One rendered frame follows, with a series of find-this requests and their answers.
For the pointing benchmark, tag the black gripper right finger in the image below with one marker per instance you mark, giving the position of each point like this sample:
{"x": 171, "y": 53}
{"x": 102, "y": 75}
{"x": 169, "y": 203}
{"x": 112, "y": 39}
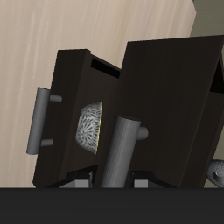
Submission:
{"x": 143, "y": 175}

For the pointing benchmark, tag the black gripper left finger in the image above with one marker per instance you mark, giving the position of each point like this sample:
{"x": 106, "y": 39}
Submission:
{"x": 78, "y": 176}

